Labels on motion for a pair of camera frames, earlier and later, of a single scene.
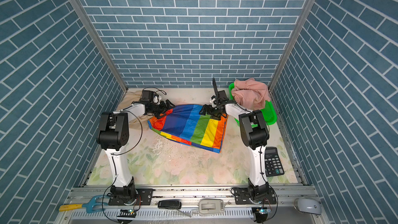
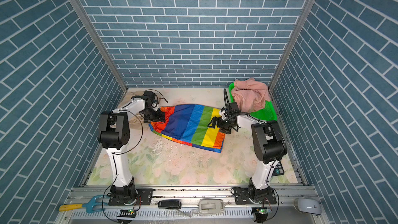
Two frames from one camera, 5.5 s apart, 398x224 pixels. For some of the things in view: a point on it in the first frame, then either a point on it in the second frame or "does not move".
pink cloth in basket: (251, 94) does not move
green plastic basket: (268, 110) does not move
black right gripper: (210, 112) to (215, 119)
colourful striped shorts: (184, 124) does not move
